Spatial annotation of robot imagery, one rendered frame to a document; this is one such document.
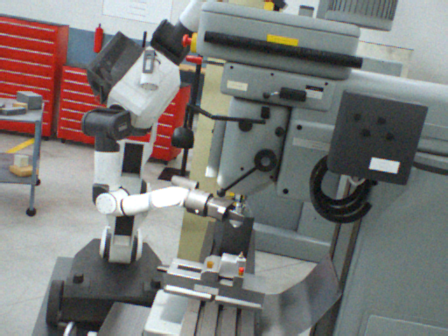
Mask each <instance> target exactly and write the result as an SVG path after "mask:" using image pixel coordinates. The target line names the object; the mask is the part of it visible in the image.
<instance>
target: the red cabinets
mask: <svg viewBox="0 0 448 336"><path fill-rule="evenodd" d="M69 26H70V24H58V23H54V22H49V21H41V20H37V19H33V18H28V17H17V16H13V15H10V14H1V13H0V98H4V99H17V95H18V91H31V92H33V93H36V94H38V95H41V96H43V102H44V113H43V122H42V132H41V135H42V136H44V140H45V141H47V140H48V137H50V136H51V135H52V134H55V135H56V134H57V131H58V135H57V137H60V138H61V142H62V143H63V144H64V143H65V142H66V139H67V140H75V141H79V142H83V143H90V144H95V137H94V136H85V134H83V132H82V129H81V120H82V117H83V116H84V115H85V113H86V112H88V111H89V110H91V109H98V108H107V106H106V105H104V103H103V104H102V105H101V104H100V103H97V102H96V101H95V95H94V93H93V91H92V90H91V87H90V85H89V84H88V79H87V70H86V67H87V66H88V65H89V64H86V63H69V64H67V48H68V31H69ZM191 85H192V84H189V83H185V82H180V87H179V91H178V94H176V95H175V98H173V99H172V101H171V102H170V103H169V105H168V107H166V109H165V111H164V113H163V114H162V115H161V116H160V117H159V119H157V136H156V141H155V142H154V143H153V149H152V153H151V154H150V157H152V158H160V159H163V160H165V161H164V164H165V165H168V164H169V161H171V160H172V159H173V158H177V156H178V155H179V154H180V153H181V149H180V148H177V147H175V146H171V142H172V134H173V132H174V131H175V129H176V128H178V127H180V126H183V125H184V115H185V110H186V103H187V102H189V99H190V90H191ZM0 129H3V130H15V131H20V132H24V133H33V134H34V131H35V124H34V123H26V122H13V121H0ZM123 140H132V141H138V142H144V143H149V142H150V140H151V133H150V132H148V131H147V135H146V136H128V137H126V138H125V139H123Z"/></svg>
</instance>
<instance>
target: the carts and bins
mask: <svg viewBox="0 0 448 336"><path fill-rule="evenodd" d="M43 113H44V102H43V96H41V95H39V94H36V93H33V92H31V91H17V99H4V98H0V121H13V122H20V123H34V124H35V131H34V152H33V155H27V154H18V153H9V152H1V151H0V183H12V184H24V185H31V201H30V207H28V209H27V210H26V214H27V215H28V217H34V215H35V214H36V212H37V210H36V209H35V208H34V189H35V186H39V185H40V184H41V179H39V161H40V158H41V155H40V152H41V132H42V122H43Z"/></svg>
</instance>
